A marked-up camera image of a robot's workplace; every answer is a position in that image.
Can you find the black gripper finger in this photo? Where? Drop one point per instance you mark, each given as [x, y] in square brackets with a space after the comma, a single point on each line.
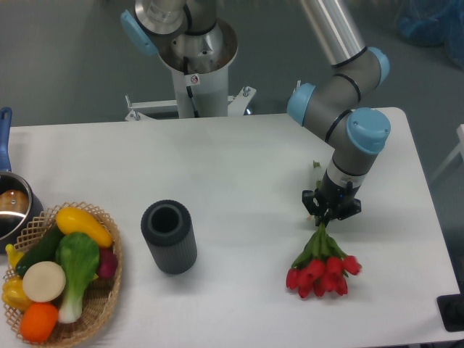
[316, 205]
[342, 211]

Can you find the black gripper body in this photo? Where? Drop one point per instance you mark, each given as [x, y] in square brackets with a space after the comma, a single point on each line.
[330, 195]

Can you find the red tulip bouquet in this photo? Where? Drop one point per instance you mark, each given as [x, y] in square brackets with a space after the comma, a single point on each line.
[322, 266]

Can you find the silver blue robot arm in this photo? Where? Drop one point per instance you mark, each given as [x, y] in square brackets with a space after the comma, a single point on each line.
[331, 112]

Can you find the black device at edge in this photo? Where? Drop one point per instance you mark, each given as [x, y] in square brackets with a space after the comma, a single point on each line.
[451, 311]

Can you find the dark grey ribbed vase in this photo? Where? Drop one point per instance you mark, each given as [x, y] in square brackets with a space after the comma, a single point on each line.
[168, 231]

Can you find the blue plastic bag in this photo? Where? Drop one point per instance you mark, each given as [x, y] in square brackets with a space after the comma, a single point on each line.
[433, 23]

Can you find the purple red radish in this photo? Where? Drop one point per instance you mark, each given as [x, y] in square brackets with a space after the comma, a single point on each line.
[107, 264]

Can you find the woven wicker basket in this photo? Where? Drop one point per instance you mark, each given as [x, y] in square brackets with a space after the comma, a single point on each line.
[100, 297]

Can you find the green bok choy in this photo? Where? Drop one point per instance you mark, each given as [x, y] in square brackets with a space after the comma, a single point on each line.
[78, 256]

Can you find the yellow squash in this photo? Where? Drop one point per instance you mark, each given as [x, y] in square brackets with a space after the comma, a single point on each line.
[72, 220]

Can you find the dark green cucumber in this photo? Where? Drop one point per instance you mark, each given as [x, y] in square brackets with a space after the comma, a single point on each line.
[43, 250]

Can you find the white round radish slice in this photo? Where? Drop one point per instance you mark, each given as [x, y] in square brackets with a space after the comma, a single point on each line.
[44, 281]

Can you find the orange fruit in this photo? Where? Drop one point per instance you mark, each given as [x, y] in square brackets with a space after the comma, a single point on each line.
[38, 322]

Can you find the yellow banana tip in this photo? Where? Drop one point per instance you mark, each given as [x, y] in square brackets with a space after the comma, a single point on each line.
[13, 255]

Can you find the yellow bell pepper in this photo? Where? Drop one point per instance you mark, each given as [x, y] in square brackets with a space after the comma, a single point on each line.
[14, 295]

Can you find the white chair frame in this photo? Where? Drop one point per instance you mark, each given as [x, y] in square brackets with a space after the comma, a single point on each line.
[451, 162]

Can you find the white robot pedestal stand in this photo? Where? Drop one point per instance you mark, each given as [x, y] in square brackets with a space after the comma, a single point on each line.
[199, 67]

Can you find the blue handled saucepan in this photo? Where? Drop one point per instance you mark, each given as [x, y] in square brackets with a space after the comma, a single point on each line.
[19, 205]

